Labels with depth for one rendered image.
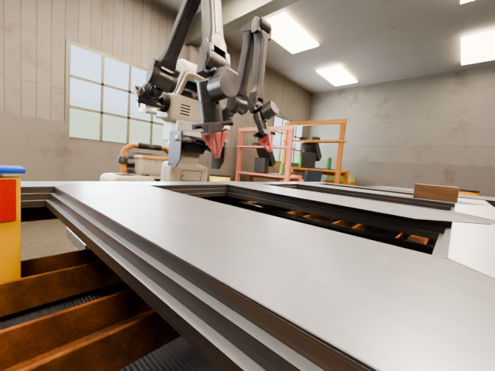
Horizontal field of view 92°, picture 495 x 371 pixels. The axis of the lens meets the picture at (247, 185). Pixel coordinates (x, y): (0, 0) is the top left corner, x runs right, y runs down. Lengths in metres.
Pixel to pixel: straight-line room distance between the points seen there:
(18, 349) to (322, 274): 0.34
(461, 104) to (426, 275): 7.29
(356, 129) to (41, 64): 6.97
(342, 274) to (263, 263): 0.05
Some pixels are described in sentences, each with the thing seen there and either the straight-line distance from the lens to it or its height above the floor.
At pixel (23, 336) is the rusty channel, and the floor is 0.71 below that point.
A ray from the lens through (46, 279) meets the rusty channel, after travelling 0.51.
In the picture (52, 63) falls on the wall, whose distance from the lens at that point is 4.22.
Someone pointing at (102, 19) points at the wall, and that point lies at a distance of 4.60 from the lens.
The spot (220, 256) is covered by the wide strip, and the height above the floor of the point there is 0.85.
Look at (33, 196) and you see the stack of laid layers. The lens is 0.56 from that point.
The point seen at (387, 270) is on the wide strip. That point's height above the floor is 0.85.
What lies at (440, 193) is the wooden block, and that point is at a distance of 1.03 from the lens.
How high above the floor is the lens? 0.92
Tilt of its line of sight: 5 degrees down
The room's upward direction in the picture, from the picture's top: 5 degrees clockwise
